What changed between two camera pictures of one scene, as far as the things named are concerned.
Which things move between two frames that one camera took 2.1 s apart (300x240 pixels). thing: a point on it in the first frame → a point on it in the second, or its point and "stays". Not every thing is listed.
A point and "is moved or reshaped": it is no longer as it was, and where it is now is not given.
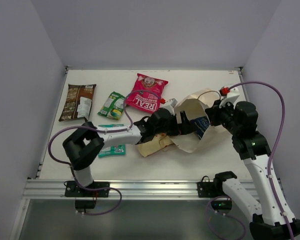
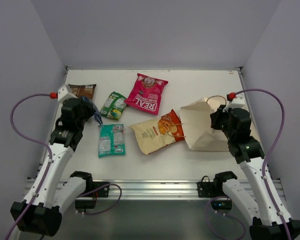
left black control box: [85, 204] stays
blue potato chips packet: [201, 124] → [97, 115]
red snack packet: [146, 100] stays
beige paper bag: [195, 104] is moved or reshaped
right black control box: [222, 204] stays
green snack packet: [113, 107] stays
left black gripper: [179, 124] → [87, 107]
